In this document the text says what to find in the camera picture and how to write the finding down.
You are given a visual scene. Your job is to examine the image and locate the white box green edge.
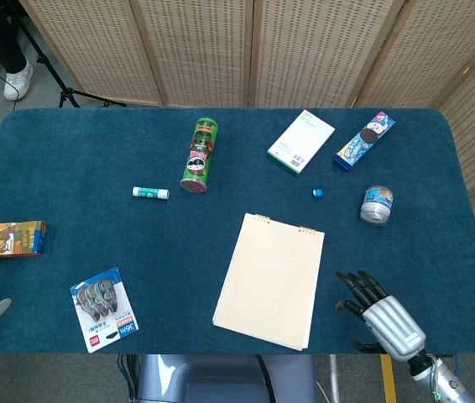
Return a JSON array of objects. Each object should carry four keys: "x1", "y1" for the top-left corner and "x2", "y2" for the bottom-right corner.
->
[{"x1": 266, "y1": 109, "x2": 336, "y2": 178}]

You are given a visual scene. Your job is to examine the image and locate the blue Oreo cookie box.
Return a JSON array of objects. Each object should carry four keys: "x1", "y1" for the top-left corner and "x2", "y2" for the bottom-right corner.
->
[{"x1": 331, "y1": 110, "x2": 397, "y2": 171}]

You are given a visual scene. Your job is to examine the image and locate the dark blue table mat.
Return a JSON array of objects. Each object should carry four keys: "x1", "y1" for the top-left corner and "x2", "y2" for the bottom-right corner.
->
[{"x1": 0, "y1": 107, "x2": 475, "y2": 356}]

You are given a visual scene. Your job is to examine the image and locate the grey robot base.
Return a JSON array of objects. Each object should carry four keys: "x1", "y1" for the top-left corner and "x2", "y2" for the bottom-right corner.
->
[{"x1": 136, "y1": 354, "x2": 319, "y2": 403}]

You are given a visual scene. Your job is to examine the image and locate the correction tape blister pack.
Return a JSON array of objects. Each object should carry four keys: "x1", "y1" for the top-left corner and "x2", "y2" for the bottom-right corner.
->
[{"x1": 70, "y1": 266, "x2": 140, "y2": 354}]

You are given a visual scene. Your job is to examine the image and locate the black cable bundle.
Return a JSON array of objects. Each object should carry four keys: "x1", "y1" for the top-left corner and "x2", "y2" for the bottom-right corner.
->
[{"x1": 117, "y1": 353, "x2": 141, "y2": 403}]

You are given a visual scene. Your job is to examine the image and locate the white green glue stick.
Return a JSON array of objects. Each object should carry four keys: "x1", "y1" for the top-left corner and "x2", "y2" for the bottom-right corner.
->
[{"x1": 132, "y1": 186, "x2": 170, "y2": 200}]

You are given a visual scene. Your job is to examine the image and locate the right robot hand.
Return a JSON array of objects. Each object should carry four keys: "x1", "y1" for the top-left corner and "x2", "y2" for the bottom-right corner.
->
[{"x1": 335, "y1": 270, "x2": 427, "y2": 361}]

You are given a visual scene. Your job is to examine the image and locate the cream paper notepad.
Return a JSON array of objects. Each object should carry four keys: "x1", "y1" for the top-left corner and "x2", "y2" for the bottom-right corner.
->
[{"x1": 211, "y1": 212, "x2": 326, "y2": 352}]

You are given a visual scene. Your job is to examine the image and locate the white metal table leg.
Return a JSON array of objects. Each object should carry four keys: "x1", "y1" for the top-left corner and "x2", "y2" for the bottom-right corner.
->
[{"x1": 328, "y1": 354, "x2": 341, "y2": 403}]

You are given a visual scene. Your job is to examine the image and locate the clear jar blue label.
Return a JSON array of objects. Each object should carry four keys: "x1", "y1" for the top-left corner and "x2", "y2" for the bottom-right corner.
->
[{"x1": 359, "y1": 186, "x2": 394, "y2": 227}]

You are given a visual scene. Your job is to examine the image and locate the black tripod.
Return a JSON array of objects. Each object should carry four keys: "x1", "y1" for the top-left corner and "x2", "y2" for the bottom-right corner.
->
[{"x1": 0, "y1": 0, "x2": 128, "y2": 109}]

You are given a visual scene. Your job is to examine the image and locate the orange blue carton box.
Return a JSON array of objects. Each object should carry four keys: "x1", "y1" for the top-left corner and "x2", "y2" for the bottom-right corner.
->
[{"x1": 0, "y1": 220, "x2": 49, "y2": 259}]

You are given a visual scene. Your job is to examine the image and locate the white sneaker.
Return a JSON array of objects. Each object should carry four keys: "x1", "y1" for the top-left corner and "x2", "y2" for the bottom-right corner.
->
[{"x1": 3, "y1": 61, "x2": 34, "y2": 102}]

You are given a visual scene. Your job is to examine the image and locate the green Pringles can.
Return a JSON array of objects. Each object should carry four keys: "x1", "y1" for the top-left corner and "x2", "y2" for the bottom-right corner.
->
[{"x1": 180, "y1": 118, "x2": 221, "y2": 194}]

